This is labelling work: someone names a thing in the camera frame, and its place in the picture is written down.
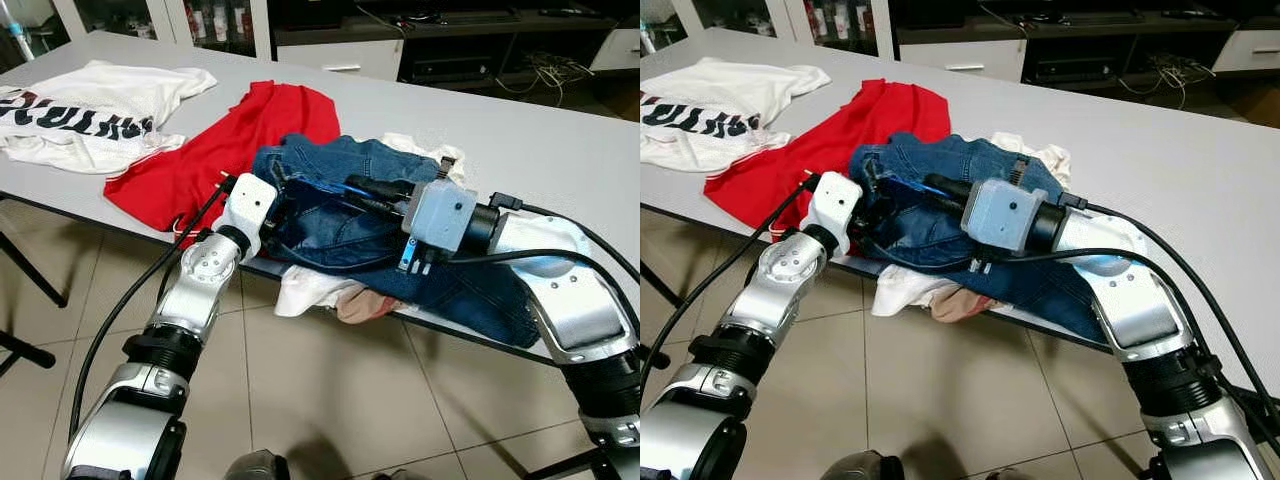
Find blue plastic hanger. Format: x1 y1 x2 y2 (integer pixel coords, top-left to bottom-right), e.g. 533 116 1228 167
880 173 991 273
283 177 423 276

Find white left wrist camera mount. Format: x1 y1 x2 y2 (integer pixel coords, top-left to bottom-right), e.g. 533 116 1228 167
808 173 864 235
220 174 280 238

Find white glass-door cabinet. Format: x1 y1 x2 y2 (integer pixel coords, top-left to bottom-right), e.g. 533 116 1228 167
50 0 273 61
690 0 898 59

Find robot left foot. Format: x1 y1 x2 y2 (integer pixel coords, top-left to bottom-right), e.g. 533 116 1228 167
222 450 291 480
820 450 906 480

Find white t-shirt black print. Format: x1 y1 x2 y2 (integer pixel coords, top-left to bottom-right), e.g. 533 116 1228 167
640 57 831 173
0 60 218 176

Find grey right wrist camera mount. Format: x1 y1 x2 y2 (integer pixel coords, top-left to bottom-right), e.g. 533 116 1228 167
402 180 480 254
962 178 1043 253

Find red garment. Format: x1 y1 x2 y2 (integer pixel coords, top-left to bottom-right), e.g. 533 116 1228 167
103 80 341 246
705 78 951 241

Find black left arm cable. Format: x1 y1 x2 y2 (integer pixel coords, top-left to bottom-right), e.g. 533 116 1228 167
66 175 236 441
640 172 821 401

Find dark TV stand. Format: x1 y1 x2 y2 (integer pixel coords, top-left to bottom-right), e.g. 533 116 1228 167
270 0 641 101
890 0 1280 101

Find white garment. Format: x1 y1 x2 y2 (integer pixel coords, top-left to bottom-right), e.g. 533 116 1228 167
873 130 1073 321
275 130 468 319

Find blue denim jeans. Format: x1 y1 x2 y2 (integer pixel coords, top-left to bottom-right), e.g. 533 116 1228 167
250 133 546 349
848 132 1111 346

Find peach cloth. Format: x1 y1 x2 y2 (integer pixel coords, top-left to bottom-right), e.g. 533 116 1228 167
930 288 1003 323
335 290 406 324

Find black table legs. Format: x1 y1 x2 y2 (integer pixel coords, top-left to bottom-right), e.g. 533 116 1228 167
640 255 701 313
0 190 71 373

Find tangled white cables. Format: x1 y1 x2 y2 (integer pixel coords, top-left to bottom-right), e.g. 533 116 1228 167
1115 50 1219 103
495 50 599 103

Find white drawer front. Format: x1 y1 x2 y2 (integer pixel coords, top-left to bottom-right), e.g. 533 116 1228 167
590 28 641 73
1208 28 1280 73
275 38 406 83
895 38 1028 84

